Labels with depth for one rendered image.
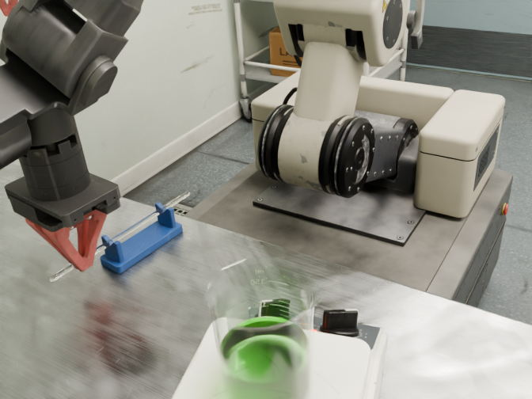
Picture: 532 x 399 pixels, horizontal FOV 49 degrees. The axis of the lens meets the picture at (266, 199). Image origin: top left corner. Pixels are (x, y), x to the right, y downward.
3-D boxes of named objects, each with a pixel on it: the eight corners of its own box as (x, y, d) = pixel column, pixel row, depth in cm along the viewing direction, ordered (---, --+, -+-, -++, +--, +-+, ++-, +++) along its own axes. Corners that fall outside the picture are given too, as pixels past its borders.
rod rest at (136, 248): (165, 222, 72) (160, 198, 70) (184, 231, 70) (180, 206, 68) (100, 264, 65) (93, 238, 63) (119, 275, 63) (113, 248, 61)
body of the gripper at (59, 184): (68, 233, 52) (47, 161, 48) (7, 202, 58) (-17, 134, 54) (124, 201, 56) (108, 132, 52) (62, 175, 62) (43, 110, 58)
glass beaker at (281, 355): (207, 422, 36) (191, 321, 32) (232, 347, 42) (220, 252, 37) (320, 437, 35) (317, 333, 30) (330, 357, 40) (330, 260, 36)
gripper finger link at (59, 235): (72, 294, 58) (47, 214, 53) (32, 269, 61) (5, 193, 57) (125, 259, 62) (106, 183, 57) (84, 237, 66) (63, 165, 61)
